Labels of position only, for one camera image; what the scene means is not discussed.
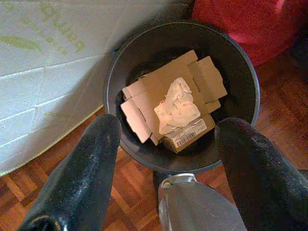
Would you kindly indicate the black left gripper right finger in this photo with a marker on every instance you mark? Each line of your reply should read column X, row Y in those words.
column 264, row 180

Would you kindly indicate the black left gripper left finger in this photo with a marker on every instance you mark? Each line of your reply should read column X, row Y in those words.
column 72, row 180

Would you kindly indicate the small labelled cardboard box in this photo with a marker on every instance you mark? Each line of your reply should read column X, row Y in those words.
column 187, row 139

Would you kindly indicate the green white quilted mattress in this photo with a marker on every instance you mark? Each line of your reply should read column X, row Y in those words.
column 48, row 84

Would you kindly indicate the crumpled white tissue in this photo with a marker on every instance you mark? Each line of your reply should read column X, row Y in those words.
column 178, row 106

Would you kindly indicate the flattened brown cardboard box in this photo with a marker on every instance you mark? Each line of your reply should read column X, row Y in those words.
column 163, row 86

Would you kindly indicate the red covered mattress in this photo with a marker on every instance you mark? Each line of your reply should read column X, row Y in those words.
column 252, row 24

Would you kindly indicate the round black waste bin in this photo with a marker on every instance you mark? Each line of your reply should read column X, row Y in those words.
column 183, row 36

